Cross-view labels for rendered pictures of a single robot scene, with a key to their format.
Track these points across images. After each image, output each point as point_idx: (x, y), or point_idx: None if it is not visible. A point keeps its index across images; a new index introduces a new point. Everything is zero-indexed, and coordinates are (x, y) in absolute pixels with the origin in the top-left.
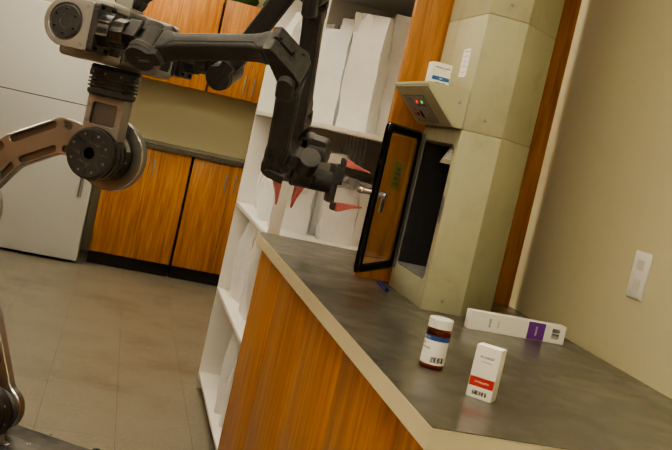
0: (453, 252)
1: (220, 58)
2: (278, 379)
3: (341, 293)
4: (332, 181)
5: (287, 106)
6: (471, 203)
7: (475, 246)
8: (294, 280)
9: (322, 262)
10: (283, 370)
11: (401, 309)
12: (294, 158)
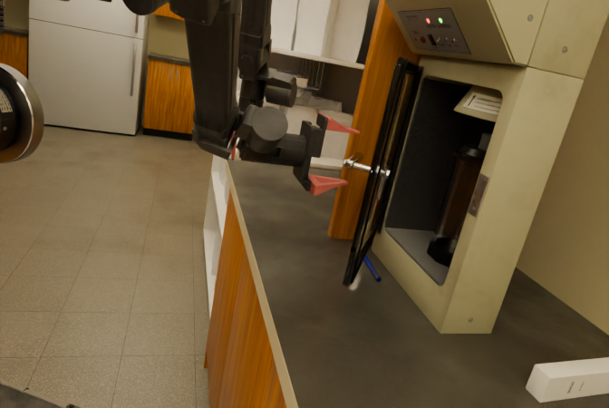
0: (491, 256)
1: None
2: (246, 377)
3: (328, 332)
4: (306, 153)
5: (212, 36)
6: (526, 184)
7: (522, 244)
8: (257, 282)
9: (291, 212)
10: (252, 376)
11: (424, 360)
12: (243, 126)
